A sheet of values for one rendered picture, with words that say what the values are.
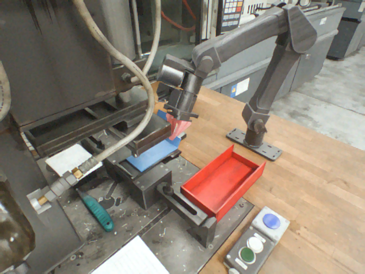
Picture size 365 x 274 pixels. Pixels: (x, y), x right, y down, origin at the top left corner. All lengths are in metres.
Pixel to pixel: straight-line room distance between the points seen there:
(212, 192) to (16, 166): 0.47
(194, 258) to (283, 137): 0.57
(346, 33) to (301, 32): 4.40
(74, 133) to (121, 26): 0.21
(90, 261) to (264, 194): 0.48
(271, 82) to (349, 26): 4.36
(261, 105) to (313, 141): 0.31
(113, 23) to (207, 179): 0.48
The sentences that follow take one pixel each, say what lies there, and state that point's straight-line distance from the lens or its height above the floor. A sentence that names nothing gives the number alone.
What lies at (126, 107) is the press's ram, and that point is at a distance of 0.49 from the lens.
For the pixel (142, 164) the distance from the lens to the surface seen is 0.62.
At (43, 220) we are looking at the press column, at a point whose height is 1.05.
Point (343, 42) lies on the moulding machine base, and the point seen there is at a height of 0.34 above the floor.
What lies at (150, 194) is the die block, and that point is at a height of 0.95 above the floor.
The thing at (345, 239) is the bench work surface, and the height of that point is 0.90.
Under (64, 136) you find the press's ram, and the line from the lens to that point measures 0.45.
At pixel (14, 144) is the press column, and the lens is 0.40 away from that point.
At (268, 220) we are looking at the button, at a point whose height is 0.94.
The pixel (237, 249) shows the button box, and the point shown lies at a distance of 0.56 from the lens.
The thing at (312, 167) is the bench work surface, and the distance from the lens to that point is 0.85.
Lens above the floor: 1.43
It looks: 38 degrees down
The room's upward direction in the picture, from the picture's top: straight up
